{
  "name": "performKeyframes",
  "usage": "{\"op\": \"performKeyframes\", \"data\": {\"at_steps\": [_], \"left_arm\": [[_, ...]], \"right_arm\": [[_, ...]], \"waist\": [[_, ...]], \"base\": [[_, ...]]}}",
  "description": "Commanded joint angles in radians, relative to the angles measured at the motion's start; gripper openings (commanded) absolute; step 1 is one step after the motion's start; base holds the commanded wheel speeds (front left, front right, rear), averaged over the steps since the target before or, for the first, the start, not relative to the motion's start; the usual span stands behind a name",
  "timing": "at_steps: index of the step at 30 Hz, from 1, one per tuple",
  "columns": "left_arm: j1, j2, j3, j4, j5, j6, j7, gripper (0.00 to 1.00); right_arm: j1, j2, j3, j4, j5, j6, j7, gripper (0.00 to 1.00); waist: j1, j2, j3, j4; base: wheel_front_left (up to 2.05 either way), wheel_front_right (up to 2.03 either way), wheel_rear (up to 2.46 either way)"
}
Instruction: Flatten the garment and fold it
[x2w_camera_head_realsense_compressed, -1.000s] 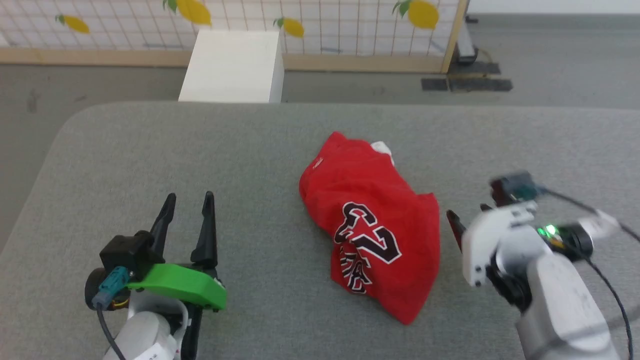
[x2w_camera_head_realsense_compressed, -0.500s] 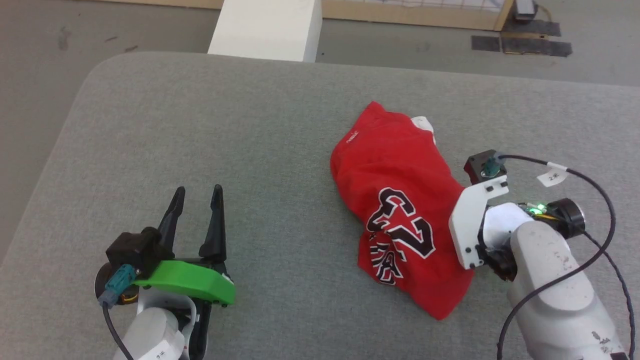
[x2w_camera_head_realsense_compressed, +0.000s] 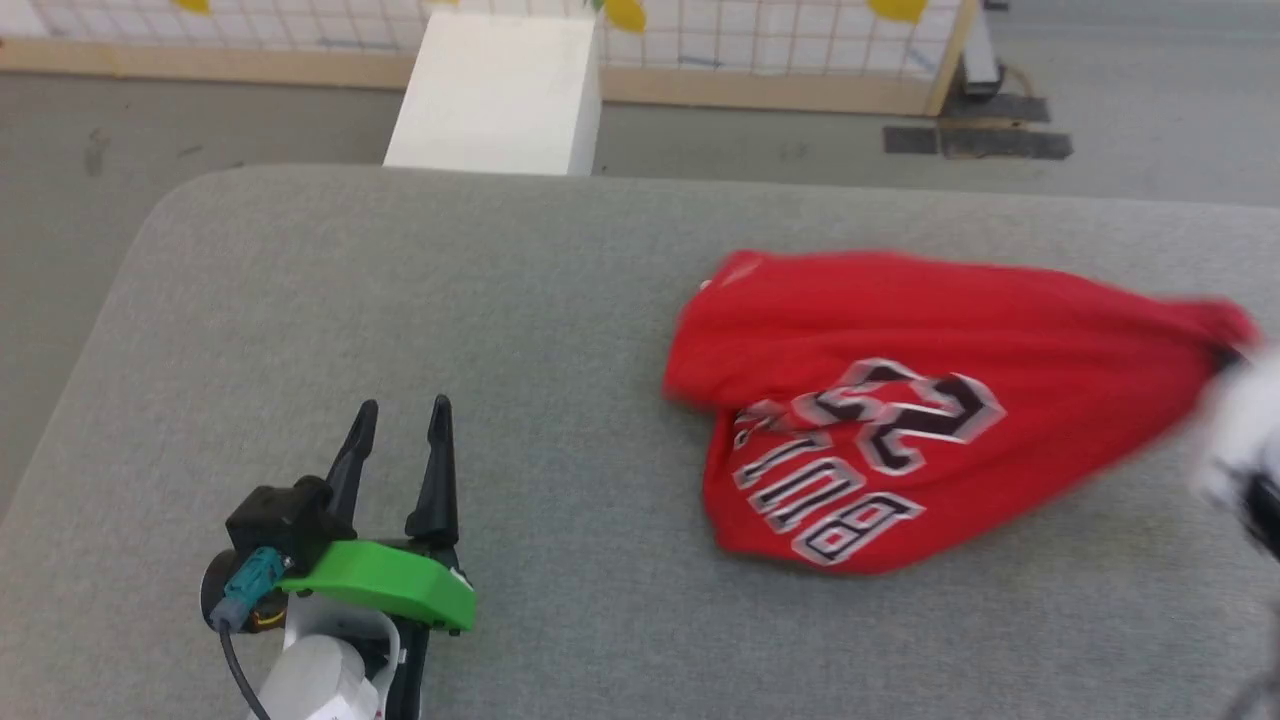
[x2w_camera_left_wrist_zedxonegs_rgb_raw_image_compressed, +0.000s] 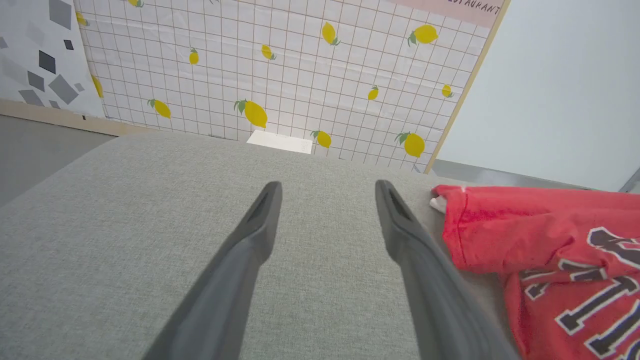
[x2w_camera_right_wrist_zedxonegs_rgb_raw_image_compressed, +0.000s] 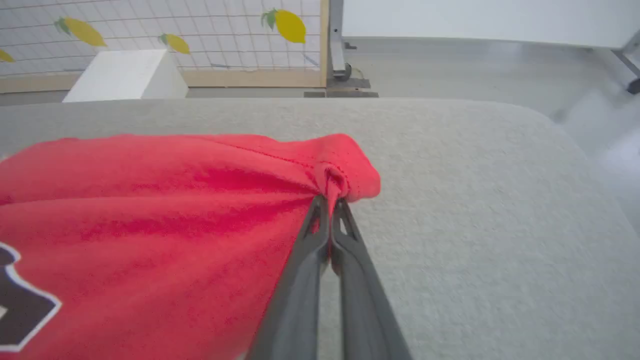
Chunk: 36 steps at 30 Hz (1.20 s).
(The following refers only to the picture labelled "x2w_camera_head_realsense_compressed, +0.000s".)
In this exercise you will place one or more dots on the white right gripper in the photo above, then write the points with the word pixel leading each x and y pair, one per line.
pixel 1250 430

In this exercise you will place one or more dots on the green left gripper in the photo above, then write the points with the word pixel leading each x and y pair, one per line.
pixel 400 585

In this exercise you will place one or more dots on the red jersey with white sleeves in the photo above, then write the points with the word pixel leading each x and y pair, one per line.
pixel 900 330

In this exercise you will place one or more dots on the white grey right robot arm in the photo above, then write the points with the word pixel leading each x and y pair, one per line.
pixel 1268 520

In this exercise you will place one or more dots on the long black floor tape patch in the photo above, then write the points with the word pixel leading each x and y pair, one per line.
pixel 1005 145

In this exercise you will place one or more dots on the white rectangular block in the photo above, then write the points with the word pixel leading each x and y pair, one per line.
pixel 500 90

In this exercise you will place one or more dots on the small black floor tape patch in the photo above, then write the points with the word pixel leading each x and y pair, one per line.
pixel 910 140

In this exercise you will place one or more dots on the grey fence support foot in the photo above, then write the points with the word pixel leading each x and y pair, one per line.
pixel 982 55

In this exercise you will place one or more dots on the yellow leaf decoration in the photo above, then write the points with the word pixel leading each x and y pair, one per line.
pixel 626 14
pixel 193 5
pixel 897 9

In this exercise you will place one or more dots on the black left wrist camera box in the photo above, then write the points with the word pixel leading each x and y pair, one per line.
pixel 280 515

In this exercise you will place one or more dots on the dark fence base plate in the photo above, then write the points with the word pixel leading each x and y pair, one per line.
pixel 1000 107

